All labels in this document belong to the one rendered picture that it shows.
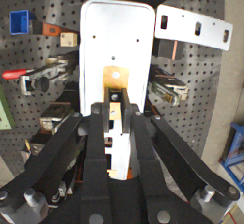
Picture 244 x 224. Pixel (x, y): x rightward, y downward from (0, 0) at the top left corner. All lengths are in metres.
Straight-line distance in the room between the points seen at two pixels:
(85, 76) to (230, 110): 2.08
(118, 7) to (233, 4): 1.71
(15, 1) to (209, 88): 1.20
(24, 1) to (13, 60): 0.32
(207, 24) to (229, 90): 1.65
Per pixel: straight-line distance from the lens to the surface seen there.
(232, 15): 2.02
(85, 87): 0.48
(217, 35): 0.58
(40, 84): 0.27
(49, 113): 0.51
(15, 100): 1.00
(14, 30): 0.84
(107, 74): 0.21
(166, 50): 0.51
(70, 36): 0.40
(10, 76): 0.40
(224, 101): 2.16
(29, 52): 0.87
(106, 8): 0.47
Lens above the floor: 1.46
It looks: 67 degrees down
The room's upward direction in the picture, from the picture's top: 169 degrees clockwise
